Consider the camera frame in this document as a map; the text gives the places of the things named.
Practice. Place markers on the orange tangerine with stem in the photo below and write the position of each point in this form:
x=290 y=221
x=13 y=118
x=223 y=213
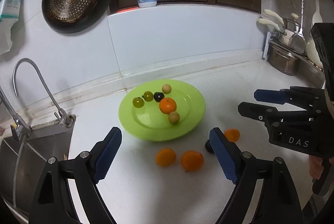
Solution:
x=192 y=161

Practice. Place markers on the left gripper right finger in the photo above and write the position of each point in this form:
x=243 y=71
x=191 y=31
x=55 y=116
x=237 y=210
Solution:
x=242 y=169

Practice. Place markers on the steel ladle utensil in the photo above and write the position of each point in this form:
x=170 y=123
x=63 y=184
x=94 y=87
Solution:
x=297 y=41

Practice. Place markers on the white rice spoon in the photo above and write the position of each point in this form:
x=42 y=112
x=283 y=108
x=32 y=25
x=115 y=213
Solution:
x=317 y=18

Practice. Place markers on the cream handled knife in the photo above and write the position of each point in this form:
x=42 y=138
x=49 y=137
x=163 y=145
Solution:
x=269 y=23
x=277 y=17

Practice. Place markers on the green round fruit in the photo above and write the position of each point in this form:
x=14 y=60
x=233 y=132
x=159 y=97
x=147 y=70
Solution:
x=148 y=96

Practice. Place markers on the cream handled knife lower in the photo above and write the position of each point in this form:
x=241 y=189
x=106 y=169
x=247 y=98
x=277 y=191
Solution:
x=269 y=23

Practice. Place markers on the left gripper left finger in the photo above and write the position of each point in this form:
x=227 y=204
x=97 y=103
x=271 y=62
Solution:
x=91 y=167

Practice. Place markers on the green tomato fruit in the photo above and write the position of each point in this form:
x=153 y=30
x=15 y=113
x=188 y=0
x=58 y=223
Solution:
x=138 y=102

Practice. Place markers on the cream handled knife upper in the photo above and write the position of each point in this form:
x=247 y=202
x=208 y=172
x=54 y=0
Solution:
x=277 y=17

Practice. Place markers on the dark plum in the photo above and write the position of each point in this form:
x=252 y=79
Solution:
x=158 y=96
x=208 y=147

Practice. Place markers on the steel pot on rack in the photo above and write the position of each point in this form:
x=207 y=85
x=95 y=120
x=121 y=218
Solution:
x=282 y=60

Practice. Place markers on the person right hand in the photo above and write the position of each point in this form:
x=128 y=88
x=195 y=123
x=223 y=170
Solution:
x=316 y=167

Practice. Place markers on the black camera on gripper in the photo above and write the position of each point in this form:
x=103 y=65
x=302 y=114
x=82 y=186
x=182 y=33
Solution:
x=322 y=34

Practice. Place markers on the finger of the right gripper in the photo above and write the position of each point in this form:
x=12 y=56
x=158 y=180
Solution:
x=270 y=96
x=258 y=112

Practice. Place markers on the tan longan fruit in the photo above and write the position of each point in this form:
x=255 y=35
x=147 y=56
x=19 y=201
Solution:
x=173 y=117
x=166 y=88

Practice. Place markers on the large orange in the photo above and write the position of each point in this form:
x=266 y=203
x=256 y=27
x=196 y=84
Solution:
x=167 y=105

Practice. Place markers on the teal white package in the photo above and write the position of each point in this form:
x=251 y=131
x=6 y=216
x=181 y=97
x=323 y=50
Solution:
x=9 y=16

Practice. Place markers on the stainless steel sink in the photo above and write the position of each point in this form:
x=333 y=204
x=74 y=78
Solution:
x=22 y=163

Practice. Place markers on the small orange tangerine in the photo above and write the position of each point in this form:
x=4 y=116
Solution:
x=232 y=135

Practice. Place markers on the green plastic plate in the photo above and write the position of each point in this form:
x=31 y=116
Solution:
x=149 y=123

